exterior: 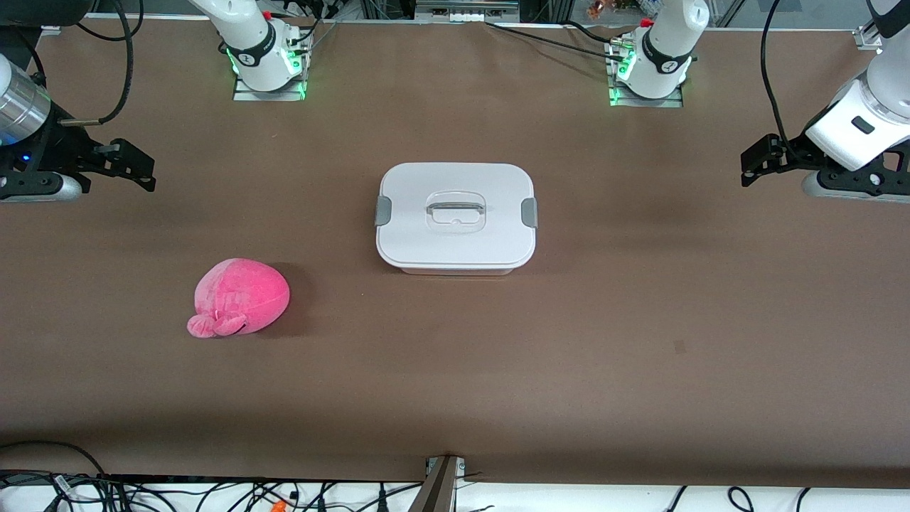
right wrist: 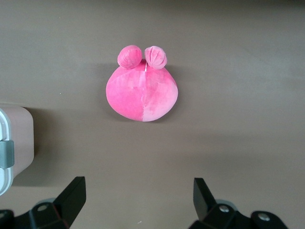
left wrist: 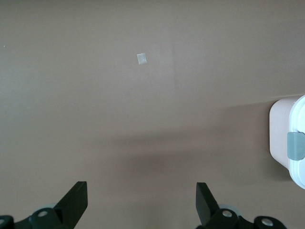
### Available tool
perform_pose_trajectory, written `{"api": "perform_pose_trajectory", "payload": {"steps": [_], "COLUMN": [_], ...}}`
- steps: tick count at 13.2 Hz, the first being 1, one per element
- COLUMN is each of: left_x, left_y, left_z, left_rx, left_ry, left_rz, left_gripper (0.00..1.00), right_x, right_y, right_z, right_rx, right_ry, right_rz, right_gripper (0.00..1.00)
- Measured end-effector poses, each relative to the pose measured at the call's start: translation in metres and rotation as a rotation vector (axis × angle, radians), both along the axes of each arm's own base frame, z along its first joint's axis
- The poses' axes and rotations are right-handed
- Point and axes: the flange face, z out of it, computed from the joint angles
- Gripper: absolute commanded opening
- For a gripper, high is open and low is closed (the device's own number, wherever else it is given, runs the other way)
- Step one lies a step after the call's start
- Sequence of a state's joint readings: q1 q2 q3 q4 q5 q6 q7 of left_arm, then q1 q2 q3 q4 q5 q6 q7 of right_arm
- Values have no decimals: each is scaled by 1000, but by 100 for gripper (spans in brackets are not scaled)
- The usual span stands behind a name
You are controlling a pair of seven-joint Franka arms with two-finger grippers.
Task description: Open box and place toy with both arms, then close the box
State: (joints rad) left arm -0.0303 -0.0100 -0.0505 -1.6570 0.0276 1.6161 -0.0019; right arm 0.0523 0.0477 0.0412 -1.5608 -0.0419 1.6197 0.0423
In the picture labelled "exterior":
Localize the pink plush toy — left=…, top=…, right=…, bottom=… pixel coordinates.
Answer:
left=186, top=257, right=291, bottom=339

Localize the white box lid with handle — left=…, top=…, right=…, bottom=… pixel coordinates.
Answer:
left=375, top=162, right=539, bottom=271

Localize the white plastic box base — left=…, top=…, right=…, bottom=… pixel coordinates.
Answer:
left=387, top=259, right=525, bottom=277

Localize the grey metal power strip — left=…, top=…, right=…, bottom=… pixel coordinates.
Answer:
left=416, top=0, right=520, bottom=22

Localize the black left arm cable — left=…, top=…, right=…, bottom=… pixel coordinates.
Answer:
left=759, top=0, right=804, bottom=161

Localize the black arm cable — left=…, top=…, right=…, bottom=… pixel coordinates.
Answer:
left=60, top=0, right=144, bottom=127
left=759, top=0, right=804, bottom=161

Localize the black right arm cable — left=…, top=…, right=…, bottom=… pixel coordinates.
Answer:
left=60, top=0, right=144, bottom=127

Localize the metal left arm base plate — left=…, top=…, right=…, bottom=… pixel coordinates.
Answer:
left=608, top=39, right=685, bottom=108

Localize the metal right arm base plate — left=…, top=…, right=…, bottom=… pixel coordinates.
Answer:
left=233, top=28, right=308, bottom=102

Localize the long black table cable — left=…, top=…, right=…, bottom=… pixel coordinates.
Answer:
left=486, top=21, right=625, bottom=59

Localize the black looped floor cable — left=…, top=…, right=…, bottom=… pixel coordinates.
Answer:
left=0, top=440, right=109, bottom=480

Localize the metal table edge bracket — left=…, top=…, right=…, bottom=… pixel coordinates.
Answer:
left=409, top=455, right=466, bottom=512

